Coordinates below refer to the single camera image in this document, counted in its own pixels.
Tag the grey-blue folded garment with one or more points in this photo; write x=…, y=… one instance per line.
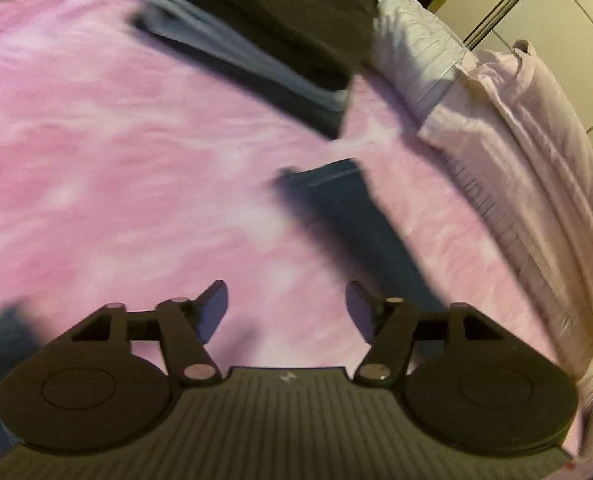
x=201, y=35

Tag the grey textured pillow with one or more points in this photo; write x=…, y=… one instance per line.
x=416, y=45

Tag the black garment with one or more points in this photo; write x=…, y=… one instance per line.
x=276, y=10

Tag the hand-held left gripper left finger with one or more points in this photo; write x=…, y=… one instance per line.
x=214, y=306

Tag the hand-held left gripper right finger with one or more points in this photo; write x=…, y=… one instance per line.
x=358, y=306

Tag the dark blue pants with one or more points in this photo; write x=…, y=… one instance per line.
x=356, y=220

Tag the white wardrobe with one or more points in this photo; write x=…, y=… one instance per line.
x=566, y=10

